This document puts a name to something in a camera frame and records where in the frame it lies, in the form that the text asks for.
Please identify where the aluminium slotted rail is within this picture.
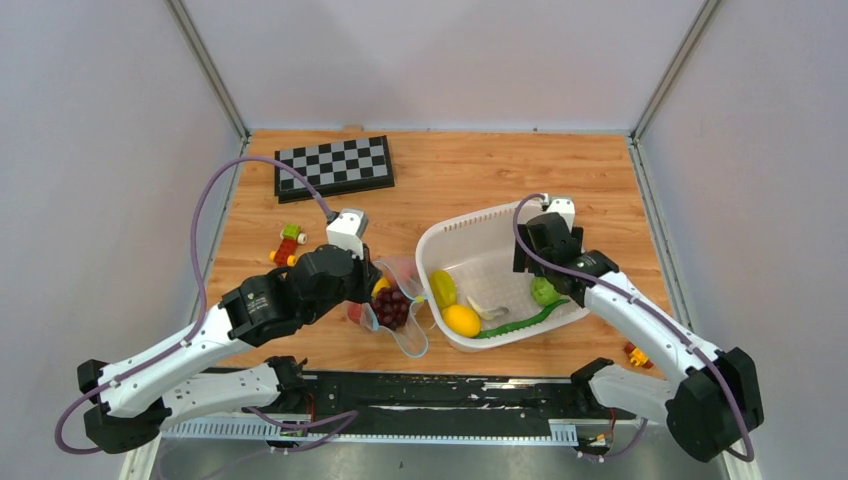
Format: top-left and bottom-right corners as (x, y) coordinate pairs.
(162, 417), (579, 446)

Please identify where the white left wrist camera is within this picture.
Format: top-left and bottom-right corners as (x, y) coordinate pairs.
(325, 208), (368, 259)

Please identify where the purple grape bunch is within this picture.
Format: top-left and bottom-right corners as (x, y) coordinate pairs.
(370, 286), (412, 331)

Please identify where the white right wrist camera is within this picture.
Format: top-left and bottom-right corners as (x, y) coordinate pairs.
(541, 194), (576, 230)

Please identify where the white garlic bulb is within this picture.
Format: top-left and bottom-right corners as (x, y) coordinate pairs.
(466, 295), (510, 321)

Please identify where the pink peach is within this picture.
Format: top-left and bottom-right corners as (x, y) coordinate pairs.
(390, 257), (420, 284)

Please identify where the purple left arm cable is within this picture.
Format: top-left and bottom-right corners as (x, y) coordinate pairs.
(54, 156), (339, 456)

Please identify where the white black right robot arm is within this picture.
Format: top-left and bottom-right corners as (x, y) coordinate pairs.
(512, 210), (764, 462)

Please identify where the white plastic basket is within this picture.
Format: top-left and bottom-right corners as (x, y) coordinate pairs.
(415, 201), (589, 353)

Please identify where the green custard apple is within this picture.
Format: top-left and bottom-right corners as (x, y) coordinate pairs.
(530, 277), (563, 307)

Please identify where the yellow lemon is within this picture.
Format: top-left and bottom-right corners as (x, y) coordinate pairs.
(441, 304), (482, 338)
(371, 277), (391, 298)

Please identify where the yellow green starfruit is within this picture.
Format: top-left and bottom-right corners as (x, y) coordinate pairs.
(429, 270), (458, 311)

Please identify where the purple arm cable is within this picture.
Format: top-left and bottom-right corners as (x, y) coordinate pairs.
(512, 193), (757, 464)
(54, 156), (339, 456)

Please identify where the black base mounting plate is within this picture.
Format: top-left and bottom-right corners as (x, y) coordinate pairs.
(261, 371), (630, 438)

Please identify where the red orange wax apple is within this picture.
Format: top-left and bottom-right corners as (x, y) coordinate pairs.
(346, 303), (363, 325)

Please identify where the clear zip top bag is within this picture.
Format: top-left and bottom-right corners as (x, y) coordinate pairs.
(346, 257), (429, 358)

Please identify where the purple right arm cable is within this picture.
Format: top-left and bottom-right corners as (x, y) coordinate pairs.
(512, 193), (757, 464)

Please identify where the red green toy car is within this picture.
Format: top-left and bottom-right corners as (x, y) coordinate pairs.
(269, 224), (308, 267)

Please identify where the black grey chessboard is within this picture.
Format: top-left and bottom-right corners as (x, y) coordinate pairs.
(274, 135), (395, 196)

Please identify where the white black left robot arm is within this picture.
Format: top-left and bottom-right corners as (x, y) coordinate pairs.
(77, 245), (383, 454)

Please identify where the green onion stalk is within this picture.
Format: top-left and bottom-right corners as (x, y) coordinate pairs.
(475, 298), (570, 339)

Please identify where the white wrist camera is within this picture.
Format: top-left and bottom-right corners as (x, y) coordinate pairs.
(325, 208), (368, 259)
(541, 194), (576, 230)

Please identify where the yellow red toy car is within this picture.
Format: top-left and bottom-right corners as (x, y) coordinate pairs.
(623, 342), (653, 369)

